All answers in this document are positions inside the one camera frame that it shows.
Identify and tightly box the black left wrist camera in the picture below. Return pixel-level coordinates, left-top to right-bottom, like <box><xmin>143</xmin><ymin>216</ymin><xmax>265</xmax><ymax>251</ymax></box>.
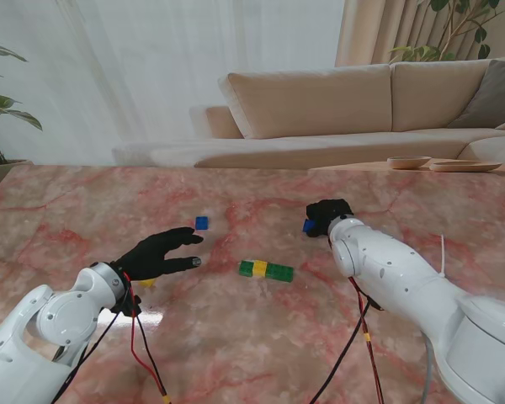
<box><xmin>111</xmin><ymin>294</ymin><xmax>142</xmax><ymax>317</ymax></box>

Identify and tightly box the black wire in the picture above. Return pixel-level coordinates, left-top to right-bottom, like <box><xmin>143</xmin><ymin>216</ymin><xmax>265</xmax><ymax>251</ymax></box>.
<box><xmin>50</xmin><ymin>311</ymin><xmax>169</xmax><ymax>404</ymax></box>
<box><xmin>309</xmin><ymin>294</ymin><xmax>384</xmax><ymax>404</ymax></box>

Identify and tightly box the sheer white curtain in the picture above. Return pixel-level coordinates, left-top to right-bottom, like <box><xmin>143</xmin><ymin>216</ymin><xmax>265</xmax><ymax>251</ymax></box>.
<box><xmin>0</xmin><ymin>0</ymin><xmax>346</xmax><ymax>167</ymax></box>

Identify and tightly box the tall leafy branch plant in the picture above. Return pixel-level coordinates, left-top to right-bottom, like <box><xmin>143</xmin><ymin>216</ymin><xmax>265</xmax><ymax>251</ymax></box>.
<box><xmin>389</xmin><ymin>0</ymin><xmax>505</xmax><ymax>64</ymax></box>

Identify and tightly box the pale plant pot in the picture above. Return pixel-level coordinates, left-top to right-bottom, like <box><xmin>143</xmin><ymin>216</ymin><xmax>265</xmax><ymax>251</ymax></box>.
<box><xmin>0</xmin><ymin>158</ymin><xmax>33</xmax><ymax>194</ymax></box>

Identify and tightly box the grey sofa cushion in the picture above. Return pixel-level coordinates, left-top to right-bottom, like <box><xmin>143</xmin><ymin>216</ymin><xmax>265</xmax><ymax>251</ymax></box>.
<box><xmin>448</xmin><ymin>59</ymin><xmax>505</xmax><ymax>130</ymax></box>

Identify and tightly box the red wire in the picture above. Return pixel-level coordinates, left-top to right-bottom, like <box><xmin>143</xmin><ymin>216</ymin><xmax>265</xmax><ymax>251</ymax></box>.
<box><xmin>349</xmin><ymin>277</ymin><xmax>386</xmax><ymax>404</ymax></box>
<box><xmin>124</xmin><ymin>272</ymin><xmax>172</xmax><ymax>404</ymax></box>

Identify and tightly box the grey cable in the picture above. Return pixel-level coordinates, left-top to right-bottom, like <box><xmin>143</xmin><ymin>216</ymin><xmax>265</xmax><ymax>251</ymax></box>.
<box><xmin>419</xmin><ymin>331</ymin><xmax>438</xmax><ymax>404</ymax></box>

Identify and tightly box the wooden bowl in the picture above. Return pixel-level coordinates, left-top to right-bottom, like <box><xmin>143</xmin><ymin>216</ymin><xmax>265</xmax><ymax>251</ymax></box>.
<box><xmin>386</xmin><ymin>155</ymin><xmax>433</xmax><ymax>170</ymax></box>

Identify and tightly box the flat wooden tray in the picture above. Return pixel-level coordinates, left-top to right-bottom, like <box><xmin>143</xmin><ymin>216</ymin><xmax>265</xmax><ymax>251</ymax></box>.
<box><xmin>428</xmin><ymin>160</ymin><xmax>502</xmax><ymax>173</ymax></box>

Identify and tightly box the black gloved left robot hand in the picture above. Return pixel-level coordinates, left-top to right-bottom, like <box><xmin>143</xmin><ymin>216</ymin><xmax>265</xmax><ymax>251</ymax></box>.
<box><xmin>117</xmin><ymin>226</ymin><xmax>205</xmax><ymax>283</ymax></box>

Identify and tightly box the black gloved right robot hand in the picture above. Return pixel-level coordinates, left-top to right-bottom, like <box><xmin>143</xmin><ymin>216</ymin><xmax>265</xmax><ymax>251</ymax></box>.
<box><xmin>305</xmin><ymin>199</ymin><xmax>355</xmax><ymax>239</ymax></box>

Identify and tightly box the large-leaf green houseplant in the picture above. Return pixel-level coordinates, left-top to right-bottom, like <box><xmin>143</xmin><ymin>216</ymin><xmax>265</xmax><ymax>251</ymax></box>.
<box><xmin>0</xmin><ymin>40</ymin><xmax>43</xmax><ymax>166</ymax></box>

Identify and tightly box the beige sofa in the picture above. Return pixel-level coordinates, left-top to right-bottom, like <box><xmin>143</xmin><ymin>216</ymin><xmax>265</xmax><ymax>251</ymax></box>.
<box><xmin>113</xmin><ymin>56</ymin><xmax>505</xmax><ymax>170</ymax></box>

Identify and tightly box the beige curtain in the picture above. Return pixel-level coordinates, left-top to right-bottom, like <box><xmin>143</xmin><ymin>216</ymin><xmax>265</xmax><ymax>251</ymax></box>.
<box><xmin>334</xmin><ymin>0</ymin><xmax>505</xmax><ymax>67</ymax></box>

